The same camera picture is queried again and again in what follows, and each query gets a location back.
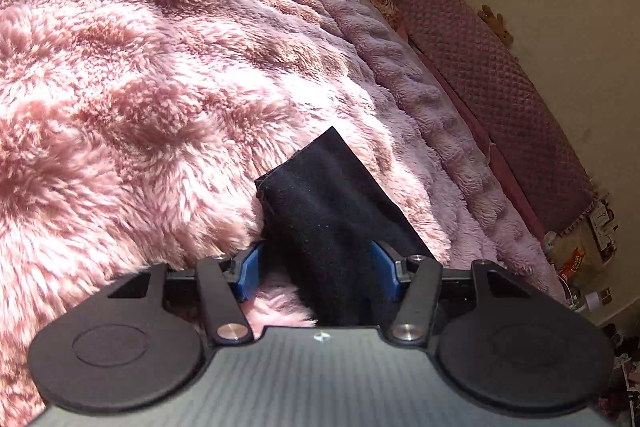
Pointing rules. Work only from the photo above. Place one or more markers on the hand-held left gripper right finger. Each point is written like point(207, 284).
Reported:
point(385, 274)

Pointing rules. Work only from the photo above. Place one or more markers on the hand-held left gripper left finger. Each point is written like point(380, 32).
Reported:
point(250, 274)

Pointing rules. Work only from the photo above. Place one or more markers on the black pants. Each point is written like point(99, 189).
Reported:
point(325, 217)

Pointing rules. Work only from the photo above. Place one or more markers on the red snack bag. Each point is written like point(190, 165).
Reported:
point(572, 263)

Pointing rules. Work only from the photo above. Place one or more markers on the light pink ribbed plush blanket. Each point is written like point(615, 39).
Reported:
point(400, 72)

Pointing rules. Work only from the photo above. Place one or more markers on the pink quilted headboard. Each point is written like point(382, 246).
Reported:
point(480, 72)

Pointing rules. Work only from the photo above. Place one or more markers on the pink fluffy blanket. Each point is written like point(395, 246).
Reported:
point(125, 82)

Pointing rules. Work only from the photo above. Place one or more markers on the brown teddy toy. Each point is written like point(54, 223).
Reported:
point(496, 26)

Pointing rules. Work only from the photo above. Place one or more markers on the gold wall socket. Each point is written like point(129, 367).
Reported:
point(606, 296)

